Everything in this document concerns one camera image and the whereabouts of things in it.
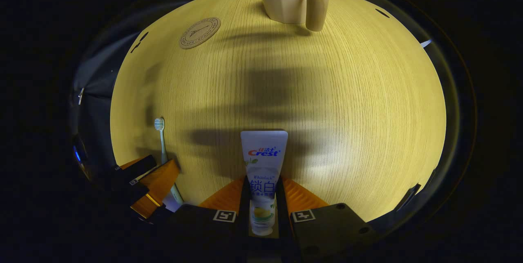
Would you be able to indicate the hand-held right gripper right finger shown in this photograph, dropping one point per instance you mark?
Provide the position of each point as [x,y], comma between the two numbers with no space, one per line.
[327,234]

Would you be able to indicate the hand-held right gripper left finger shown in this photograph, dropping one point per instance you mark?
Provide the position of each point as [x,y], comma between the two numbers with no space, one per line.
[204,234]

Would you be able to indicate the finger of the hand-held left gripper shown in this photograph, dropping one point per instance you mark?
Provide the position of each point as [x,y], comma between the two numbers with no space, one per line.
[157,189]
[137,169]

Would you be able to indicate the pale green toothbrush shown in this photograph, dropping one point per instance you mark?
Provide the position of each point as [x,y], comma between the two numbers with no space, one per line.
[162,144]

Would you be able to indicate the white toothpaste tube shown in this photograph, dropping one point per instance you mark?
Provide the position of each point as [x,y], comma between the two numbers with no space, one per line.
[263,161]

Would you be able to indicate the round cork coaster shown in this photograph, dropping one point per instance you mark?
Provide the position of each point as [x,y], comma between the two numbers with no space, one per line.
[200,33]

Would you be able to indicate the beige cup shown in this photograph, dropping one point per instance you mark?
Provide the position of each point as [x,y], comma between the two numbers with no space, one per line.
[286,1]

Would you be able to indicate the small silver clip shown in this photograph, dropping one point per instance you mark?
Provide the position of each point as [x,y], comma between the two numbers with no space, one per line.
[81,96]

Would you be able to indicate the black backdrop cloth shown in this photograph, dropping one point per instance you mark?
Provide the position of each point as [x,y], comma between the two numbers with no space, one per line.
[98,83]

